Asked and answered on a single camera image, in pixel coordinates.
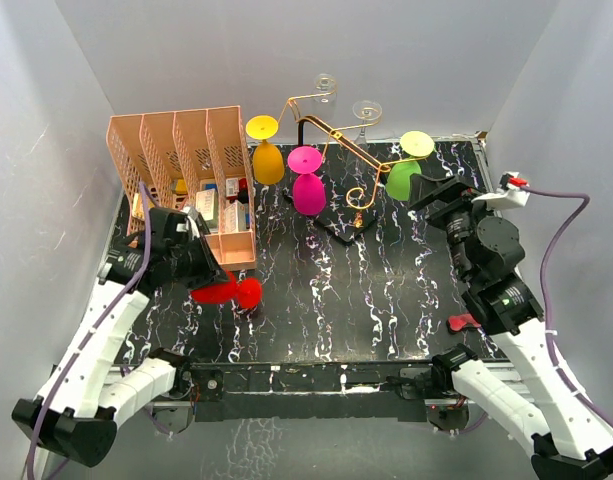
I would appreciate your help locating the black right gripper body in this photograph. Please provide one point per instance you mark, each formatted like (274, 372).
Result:
(459, 219)

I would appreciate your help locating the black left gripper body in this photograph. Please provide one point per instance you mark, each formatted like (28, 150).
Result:
(189, 261)

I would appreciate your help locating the red wine glass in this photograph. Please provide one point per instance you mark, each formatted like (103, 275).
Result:
(247, 293)

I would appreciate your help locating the magenta wine glass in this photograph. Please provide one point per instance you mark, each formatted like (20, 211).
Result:
(308, 191)

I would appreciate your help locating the yellow wine glass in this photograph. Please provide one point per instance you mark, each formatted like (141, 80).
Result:
(267, 160)

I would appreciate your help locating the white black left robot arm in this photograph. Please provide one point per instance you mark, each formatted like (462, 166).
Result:
(76, 414)

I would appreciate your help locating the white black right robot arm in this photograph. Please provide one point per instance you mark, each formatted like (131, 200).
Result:
(564, 434)

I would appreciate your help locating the green wine glass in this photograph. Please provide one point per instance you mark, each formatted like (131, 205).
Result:
(418, 145)

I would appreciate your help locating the clear wine glass right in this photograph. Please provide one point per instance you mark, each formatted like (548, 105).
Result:
(368, 113)

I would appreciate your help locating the clear wine glass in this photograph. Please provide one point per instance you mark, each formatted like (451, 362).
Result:
(368, 113)
(325, 89)

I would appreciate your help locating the clear wine glass left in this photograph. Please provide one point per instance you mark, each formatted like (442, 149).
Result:
(325, 89)

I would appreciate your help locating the yellow grey block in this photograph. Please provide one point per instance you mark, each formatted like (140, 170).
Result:
(179, 187)

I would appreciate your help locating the pink plastic file organizer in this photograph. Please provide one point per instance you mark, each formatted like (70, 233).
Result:
(201, 146)

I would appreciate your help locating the small red object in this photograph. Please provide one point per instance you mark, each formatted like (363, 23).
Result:
(462, 322)

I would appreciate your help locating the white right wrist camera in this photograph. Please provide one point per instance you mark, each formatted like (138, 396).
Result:
(510, 193)

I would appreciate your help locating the gold wire wine glass rack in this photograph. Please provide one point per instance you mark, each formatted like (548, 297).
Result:
(352, 176)

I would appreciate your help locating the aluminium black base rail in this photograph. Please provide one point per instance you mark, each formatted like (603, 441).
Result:
(215, 392)

